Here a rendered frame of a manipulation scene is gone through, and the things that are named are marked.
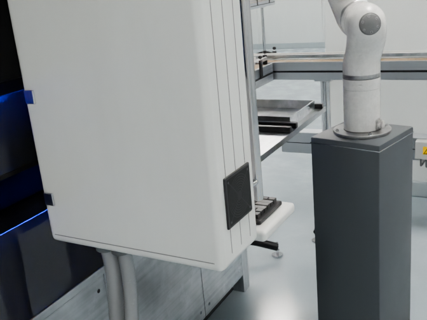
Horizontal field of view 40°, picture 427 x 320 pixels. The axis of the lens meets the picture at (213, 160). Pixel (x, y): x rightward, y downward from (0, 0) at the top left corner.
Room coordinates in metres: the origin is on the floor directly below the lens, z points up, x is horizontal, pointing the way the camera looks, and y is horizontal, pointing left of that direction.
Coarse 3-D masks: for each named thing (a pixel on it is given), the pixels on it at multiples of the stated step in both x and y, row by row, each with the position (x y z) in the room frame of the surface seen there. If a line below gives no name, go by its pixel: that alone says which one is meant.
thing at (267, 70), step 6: (258, 60) 2.96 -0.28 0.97; (264, 60) 3.03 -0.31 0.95; (258, 66) 3.02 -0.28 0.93; (264, 66) 2.97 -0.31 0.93; (270, 66) 3.03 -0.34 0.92; (258, 72) 2.89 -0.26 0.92; (264, 72) 2.96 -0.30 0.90; (270, 72) 3.02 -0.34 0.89; (258, 78) 2.89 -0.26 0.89; (264, 78) 2.96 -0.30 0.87; (270, 78) 3.02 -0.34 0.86; (258, 84) 2.88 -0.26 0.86; (264, 84) 2.95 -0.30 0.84
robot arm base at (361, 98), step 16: (352, 80) 1.83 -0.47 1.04; (368, 80) 1.81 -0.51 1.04; (352, 96) 1.83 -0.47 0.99; (368, 96) 1.81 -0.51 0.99; (352, 112) 1.83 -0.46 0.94; (368, 112) 1.81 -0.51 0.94; (336, 128) 1.90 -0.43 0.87; (352, 128) 1.83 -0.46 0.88; (368, 128) 1.81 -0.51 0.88; (384, 128) 1.85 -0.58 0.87
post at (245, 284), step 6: (246, 252) 2.40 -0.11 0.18; (246, 258) 2.40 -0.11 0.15; (246, 264) 2.39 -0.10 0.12; (246, 270) 2.39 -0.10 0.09; (246, 276) 2.38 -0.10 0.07; (240, 282) 2.37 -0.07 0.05; (246, 282) 2.38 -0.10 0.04; (234, 288) 2.38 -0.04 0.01; (240, 288) 2.37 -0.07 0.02; (246, 288) 2.37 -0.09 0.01
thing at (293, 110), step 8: (264, 104) 2.27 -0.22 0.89; (272, 104) 2.25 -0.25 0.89; (280, 104) 2.24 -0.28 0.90; (288, 104) 2.22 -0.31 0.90; (296, 104) 2.20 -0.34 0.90; (304, 104) 2.19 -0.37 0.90; (312, 104) 2.14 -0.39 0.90; (264, 112) 2.18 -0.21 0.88; (272, 112) 2.17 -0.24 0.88; (280, 112) 2.16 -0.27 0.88; (288, 112) 2.14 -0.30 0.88; (296, 112) 2.00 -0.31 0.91; (304, 112) 2.07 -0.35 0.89; (264, 120) 1.99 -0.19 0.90; (272, 120) 1.98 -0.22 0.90; (280, 120) 1.96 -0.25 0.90; (288, 120) 1.95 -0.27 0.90; (296, 120) 2.00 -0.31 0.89
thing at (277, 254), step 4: (252, 244) 2.65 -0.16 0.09; (256, 244) 2.65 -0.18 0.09; (260, 244) 2.66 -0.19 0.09; (264, 244) 2.66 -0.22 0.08; (268, 244) 2.66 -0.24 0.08; (272, 244) 2.66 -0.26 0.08; (276, 244) 2.67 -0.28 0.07; (268, 248) 2.66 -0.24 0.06; (272, 248) 2.66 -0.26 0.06; (276, 248) 2.66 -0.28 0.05; (276, 252) 2.68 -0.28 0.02; (280, 252) 2.70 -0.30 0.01; (272, 256) 2.67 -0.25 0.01; (276, 256) 2.66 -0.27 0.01; (280, 256) 2.66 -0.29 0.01
